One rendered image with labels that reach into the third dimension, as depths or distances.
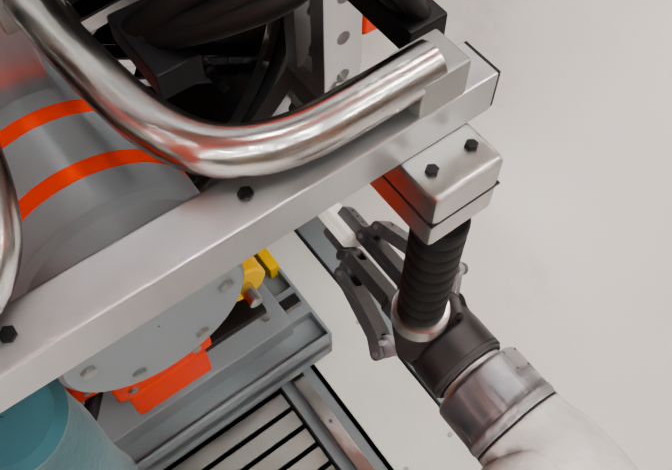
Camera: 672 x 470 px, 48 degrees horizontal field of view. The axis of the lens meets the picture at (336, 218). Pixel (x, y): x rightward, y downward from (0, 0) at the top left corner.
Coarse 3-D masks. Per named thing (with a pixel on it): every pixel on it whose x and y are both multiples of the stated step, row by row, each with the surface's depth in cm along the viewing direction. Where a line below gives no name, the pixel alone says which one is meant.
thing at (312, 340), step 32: (256, 256) 127; (288, 288) 123; (320, 320) 120; (288, 352) 120; (320, 352) 122; (224, 384) 117; (256, 384) 115; (192, 416) 115; (224, 416) 116; (128, 448) 112; (160, 448) 110; (192, 448) 117
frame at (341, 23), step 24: (312, 0) 59; (336, 0) 58; (288, 24) 65; (312, 24) 61; (336, 24) 60; (360, 24) 62; (288, 48) 68; (312, 48) 63; (336, 48) 63; (360, 48) 65; (288, 72) 70; (312, 72) 66; (336, 72) 65; (288, 96) 71; (312, 96) 68
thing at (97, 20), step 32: (64, 0) 56; (96, 0) 59; (128, 0) 59; (96, 32) 86; (256, 32) 70; (128, 64) 64; (224, 64) 72; (256, 64) 72; (192, 96) 78; (224, 96) 75
